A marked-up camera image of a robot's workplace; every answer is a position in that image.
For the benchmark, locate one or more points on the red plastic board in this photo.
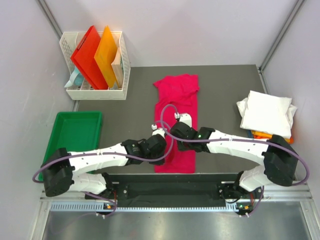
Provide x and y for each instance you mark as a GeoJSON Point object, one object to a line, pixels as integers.
{"type": "Point", "coordinates": [83, 59]}

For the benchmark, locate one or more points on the white slotted cable duct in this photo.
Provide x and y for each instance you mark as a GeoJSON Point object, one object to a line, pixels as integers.
{"type": "Point", "coordinates": [103, 207]}

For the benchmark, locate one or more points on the folded white t shirt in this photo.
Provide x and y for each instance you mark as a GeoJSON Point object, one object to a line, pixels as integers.
{"type": "Point", "coordinates": [267, 113]}

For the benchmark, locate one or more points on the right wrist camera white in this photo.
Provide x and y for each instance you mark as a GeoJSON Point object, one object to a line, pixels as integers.
{"type": "Point", "coordinates": [184, 118]}

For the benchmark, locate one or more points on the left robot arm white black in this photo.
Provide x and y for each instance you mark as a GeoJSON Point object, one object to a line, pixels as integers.
{"type": "Point", "coordinates": [74, 171]}

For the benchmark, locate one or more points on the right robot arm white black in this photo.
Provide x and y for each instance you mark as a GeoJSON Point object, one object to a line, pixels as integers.
{"type": "Point", "coordinates": [274, 159]}

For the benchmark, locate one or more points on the white plastic basket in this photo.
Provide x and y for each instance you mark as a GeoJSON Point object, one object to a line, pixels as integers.
{"type": "Point", "coordinates": [68, 43]}

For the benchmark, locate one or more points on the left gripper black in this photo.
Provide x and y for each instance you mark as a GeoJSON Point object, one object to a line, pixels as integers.
{"type": "Point", "coordinates": [158, 163]}

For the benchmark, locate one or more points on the magenta t shirt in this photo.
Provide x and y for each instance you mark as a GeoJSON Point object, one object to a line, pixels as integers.
{"type": "Point", "coordinates": [180, 91]}

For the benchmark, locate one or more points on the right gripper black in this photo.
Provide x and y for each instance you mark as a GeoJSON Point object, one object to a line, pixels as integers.
{"type": "Point", "coordinates": [181, 147]}

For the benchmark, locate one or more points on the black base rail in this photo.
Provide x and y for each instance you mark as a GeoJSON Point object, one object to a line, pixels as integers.
{"type": "Point", "coordinates": [173, 190]}

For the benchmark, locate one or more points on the wooden board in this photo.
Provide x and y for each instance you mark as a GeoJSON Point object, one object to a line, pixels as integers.
{"type": "Point", "coordinates": [117, 66]}

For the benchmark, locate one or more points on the orange plastic board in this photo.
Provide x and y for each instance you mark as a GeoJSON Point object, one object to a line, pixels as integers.
{"type": "Point", "coordinates": [104, 57]}

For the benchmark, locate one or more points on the green plastic tray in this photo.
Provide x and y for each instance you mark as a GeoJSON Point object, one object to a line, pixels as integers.
{"type": "Point", "coordinates": [78, 131]}

